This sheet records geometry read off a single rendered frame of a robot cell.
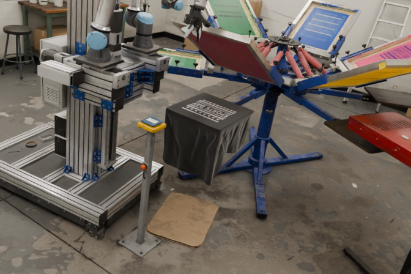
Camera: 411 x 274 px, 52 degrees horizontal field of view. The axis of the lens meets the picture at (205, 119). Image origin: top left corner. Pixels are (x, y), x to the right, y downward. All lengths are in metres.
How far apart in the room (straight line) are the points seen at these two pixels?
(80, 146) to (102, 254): 0.81
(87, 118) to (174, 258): 1.17
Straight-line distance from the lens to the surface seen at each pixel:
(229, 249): 3.21
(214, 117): 2.83
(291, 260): 3.28
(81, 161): 3.35
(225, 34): 2.56
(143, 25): 3.04
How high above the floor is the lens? 2.09
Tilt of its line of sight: 24 degrees down
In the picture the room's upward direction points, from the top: 9 degrees clockwise
